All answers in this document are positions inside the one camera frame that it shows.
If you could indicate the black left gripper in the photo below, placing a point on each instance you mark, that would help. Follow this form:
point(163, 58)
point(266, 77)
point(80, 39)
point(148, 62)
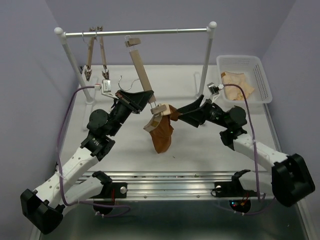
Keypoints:
point(139, 101)

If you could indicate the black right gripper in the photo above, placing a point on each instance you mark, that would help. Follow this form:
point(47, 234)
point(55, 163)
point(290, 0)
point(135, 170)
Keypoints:
point(192, 113)

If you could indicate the wooden clip hanger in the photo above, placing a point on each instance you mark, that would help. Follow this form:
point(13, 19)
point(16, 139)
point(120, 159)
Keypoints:
point(105, 72)
point(130, 43)
point(88, 66)

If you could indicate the brown underwear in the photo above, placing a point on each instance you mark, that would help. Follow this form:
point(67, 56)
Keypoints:
point(160, 128)

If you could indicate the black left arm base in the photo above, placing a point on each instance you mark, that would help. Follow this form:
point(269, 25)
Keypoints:
point(109, 191)

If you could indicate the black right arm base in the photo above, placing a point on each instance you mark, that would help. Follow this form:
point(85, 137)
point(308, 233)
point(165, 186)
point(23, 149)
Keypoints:
point(239, 197)

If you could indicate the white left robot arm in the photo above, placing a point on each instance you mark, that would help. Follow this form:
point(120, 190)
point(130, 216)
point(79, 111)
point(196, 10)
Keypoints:
point(46, 205)

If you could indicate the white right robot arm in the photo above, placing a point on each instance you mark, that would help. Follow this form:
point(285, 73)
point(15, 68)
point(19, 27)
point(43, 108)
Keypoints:
point(285, 177)

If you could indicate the beige cloth in basket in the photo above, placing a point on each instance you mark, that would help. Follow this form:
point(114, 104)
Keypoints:
point(240, 89)

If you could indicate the white plastic basket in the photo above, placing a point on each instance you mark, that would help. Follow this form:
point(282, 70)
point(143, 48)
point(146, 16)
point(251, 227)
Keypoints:
point(248, 73)

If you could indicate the white clothes rack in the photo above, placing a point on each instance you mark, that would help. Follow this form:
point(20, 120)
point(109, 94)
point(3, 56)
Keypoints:
point(96, 76)

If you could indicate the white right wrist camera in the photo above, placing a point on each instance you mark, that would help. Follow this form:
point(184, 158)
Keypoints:
point(214, 91)

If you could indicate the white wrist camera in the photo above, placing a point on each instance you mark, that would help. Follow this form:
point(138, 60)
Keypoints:
point(105, 88)
point(214, 91)

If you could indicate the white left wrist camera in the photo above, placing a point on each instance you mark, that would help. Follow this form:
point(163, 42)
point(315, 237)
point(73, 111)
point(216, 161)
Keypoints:
point(105, 88)

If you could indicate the aluminium mounting rail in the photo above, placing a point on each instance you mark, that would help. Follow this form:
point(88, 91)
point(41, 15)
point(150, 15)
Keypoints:
point(141, 186)

